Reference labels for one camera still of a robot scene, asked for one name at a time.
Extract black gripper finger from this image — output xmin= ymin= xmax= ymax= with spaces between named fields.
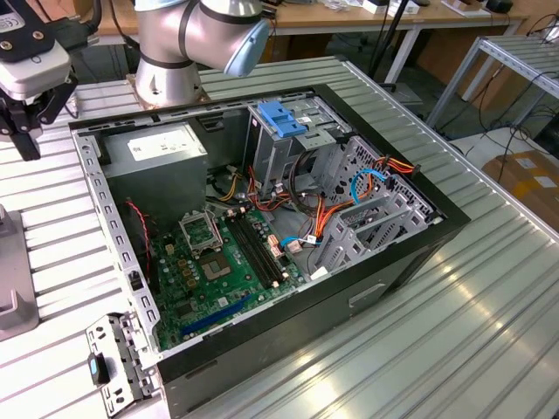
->
xmin=0 ymin=98 xmax=32 ymax=160
xmin=29 ymin=76 xmax=79 ymax=161

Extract orange red power wire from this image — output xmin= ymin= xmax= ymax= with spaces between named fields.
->
xmin=314 ymin=155 xmax=421 ymax=248

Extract metal disk bay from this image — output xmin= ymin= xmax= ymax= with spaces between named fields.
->
xmin=312 ymin=191 xmax=433 ymax=276

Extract grey power supply unit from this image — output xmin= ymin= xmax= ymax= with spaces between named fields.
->
xmin=102 ymin=120 xmax=210 ymax=232

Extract grey parts rack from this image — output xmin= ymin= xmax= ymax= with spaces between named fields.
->
xmin=0 ymin=203 xmax=40 ymax=342

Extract metal socket cover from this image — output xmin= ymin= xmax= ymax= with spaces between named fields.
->
xmin=177 ymin=210 xmax=221 ymax=258

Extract metal optical drive cage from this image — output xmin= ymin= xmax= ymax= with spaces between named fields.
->
xmin=242 ymin=96 xmax=353 ymax=197

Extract blue plastic drive latch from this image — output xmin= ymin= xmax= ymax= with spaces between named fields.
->
xmin=257 ymin=100 xmax=307 ymax=139

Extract CPU socket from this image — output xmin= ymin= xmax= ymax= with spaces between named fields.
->
xmin=199 ymin=252 xmax=233 ymax=283

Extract black RAM slot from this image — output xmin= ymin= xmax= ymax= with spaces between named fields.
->
xmin=225 ymin=216 xmax=274 ymax=288
xmin=231 ymin=215 xmax=279 ymax=285
xmin=243 ymin=212 xmax=288 ymax=280
xmin=238 ymin=213 xmax=283 ymax=283

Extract green motherboard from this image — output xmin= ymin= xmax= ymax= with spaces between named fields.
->
xmin=148 ymin=209 xmax=307 ymax=350

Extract blue expansion slot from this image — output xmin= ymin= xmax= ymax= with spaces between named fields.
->
xmin=180 ymin=293 xmax=253 ymax=338

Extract wooden desk white legs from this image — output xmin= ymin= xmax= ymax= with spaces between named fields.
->
xmin=69 ymin=0 xmax=528 ymax=86

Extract black PC case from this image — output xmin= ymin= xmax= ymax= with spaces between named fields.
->
xmin=68 ymin=82 xmax=473 ymax=419

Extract black tripod stand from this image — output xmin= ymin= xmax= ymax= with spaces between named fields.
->
xmin=366 ymin=0 xmax=411 ymax=93

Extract brown cardboard box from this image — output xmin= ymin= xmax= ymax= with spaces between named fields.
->
xmin=482 ymin=150 xmax=559 ymax=228

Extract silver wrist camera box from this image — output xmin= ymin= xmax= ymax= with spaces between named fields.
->
xmin=0 ymin=0 xmax=74 ymax=102

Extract red black twisted wire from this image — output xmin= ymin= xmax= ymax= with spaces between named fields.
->
xmin=125 ymin=197 xmax=155 ymax=281

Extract yellow black wire bundle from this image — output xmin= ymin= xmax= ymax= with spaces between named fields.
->
xmin=209 ymin=168 xmax=242 ymax=204

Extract red orange wire bundle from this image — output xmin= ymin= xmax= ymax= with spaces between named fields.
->
xmin=244 ymin=165 xmax=292 ymax=215

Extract thick black cable bundle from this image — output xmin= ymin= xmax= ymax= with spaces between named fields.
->
xmin=288 ymin=148 xmax=327 ymax=219

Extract metal card retention bracket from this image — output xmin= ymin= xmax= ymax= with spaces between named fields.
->
xmin=85 ymin=311 xmax=162 ymax=415

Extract pale blue data wire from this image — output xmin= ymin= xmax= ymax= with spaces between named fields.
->
xmin=279 ymin=234 xmax=325 ymax=251

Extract aluminium frame slat table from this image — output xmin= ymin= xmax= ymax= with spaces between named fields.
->
xmin=425 ymin=34 xmax=559 ymax=127

